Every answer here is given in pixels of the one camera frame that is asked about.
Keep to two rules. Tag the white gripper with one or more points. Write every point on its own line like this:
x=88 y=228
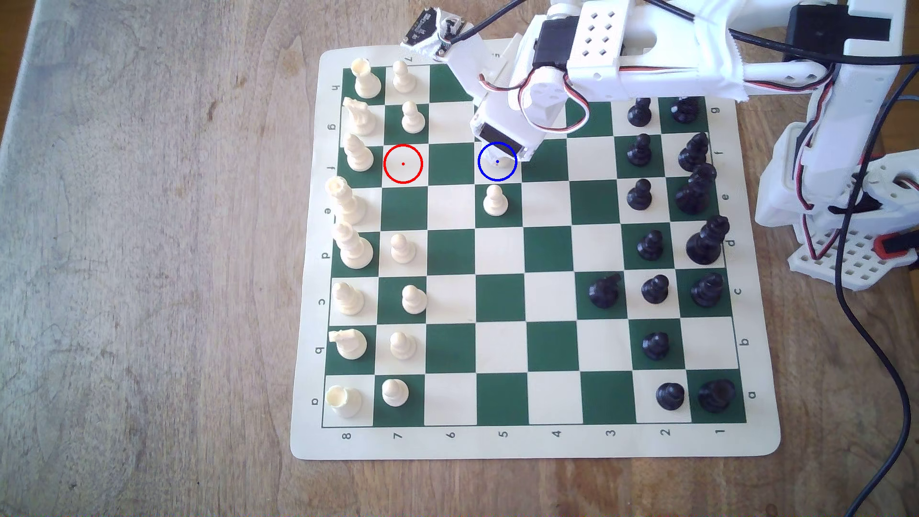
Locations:
x=500 y=137

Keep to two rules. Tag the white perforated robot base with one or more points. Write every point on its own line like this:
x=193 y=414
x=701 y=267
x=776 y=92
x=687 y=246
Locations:
x=865 y=269

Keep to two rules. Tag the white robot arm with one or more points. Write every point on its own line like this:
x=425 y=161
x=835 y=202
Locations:
x=668 y=64

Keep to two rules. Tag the black pawn chess piece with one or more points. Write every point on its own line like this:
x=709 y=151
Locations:
x=655 y=290
x=650 y=247
x=639 y=151
x=655 y=347
x=639 y=196
x=670 y=397
x=639 y=115

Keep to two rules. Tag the black knight chess piece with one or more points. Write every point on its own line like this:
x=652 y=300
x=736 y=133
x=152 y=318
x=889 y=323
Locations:
x=604 y=292
x=686 y=110

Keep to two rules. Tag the black bishop chess piece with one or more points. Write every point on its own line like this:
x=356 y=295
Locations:
x=707 y=291
x=693 y=153

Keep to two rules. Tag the black king chess piece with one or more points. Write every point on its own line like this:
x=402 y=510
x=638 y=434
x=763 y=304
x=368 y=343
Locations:
x=694 y=192

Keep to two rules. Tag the white rook chess piece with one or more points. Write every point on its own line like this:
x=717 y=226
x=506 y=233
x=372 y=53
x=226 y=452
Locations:
x=344 y=402
x=367 y=80

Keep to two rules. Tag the white knight chess piece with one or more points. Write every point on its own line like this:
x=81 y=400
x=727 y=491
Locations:
x=350 y=345
x=359 y=118

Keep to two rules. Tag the white bishop chess piece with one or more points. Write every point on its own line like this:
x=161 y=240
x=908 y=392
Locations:
x=349 y=299
x=357 y=154

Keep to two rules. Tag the black queen chess piece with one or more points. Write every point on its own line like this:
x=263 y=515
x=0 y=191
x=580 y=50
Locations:
x=706 y=243

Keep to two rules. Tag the white king chess piece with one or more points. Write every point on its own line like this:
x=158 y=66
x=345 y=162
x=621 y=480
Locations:
x=346 y=203

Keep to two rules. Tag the white queen chess piece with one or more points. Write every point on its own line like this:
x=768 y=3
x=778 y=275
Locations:
x=353 y=248

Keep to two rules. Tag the black rook chess piece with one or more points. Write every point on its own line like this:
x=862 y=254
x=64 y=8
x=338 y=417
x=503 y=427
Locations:
x=716 y=396

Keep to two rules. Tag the green and cream chessboard mat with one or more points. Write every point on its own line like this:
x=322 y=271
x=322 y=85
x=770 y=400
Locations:
x=452 y=251

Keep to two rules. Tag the orange table clamp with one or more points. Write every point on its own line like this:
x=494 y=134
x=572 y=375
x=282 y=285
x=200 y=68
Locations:
x=894 y=246

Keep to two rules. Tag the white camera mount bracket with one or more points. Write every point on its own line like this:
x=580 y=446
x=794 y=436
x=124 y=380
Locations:
x=474 y=66

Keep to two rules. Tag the black wrist camera board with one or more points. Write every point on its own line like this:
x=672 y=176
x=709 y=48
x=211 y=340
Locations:
x=429 y=27

